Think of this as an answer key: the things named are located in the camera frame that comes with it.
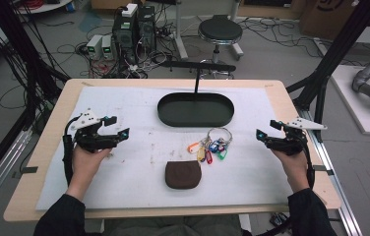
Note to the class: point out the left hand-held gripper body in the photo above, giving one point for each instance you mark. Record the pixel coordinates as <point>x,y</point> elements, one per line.
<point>89,139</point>

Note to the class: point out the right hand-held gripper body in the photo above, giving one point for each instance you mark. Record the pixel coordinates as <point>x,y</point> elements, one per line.
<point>291,142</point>

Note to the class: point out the black oval tray stand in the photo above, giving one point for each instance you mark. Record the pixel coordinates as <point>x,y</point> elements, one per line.
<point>196,111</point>

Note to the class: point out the brown leather pouch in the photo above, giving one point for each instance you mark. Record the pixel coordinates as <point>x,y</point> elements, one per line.
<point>183,175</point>

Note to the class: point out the person's right hand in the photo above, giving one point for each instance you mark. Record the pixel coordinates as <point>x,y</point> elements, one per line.
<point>291,168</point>

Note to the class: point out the person's left hand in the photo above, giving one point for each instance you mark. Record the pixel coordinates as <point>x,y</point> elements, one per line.
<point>86,165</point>

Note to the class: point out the grey tape strip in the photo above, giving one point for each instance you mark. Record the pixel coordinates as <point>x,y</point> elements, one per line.
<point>29,170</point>
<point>324,169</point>

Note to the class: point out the white floor platform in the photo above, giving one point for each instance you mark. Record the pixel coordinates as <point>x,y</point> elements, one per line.
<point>353,108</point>

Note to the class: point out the grey power supply unit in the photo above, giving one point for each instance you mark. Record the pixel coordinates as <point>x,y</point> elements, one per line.
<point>94,47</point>
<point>107,47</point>

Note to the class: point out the black computer tower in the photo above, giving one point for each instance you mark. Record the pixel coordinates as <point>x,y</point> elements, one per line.
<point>147,28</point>
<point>125,36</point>

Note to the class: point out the person's lap dark trousers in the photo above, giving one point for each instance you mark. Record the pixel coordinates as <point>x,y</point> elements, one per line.
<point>173,227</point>

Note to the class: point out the black round stool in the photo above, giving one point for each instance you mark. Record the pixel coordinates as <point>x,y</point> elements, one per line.
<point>220,31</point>

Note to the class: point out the small white box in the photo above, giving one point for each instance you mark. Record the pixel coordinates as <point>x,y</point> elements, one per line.
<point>130,10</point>

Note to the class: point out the cardboard box with black logo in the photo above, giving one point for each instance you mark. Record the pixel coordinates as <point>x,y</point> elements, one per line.
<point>327,16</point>

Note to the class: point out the white round table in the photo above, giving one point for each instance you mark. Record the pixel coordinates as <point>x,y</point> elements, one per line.
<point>48,6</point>

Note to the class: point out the black metal frame post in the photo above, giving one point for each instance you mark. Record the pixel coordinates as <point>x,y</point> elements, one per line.
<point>19,49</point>
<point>334,52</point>

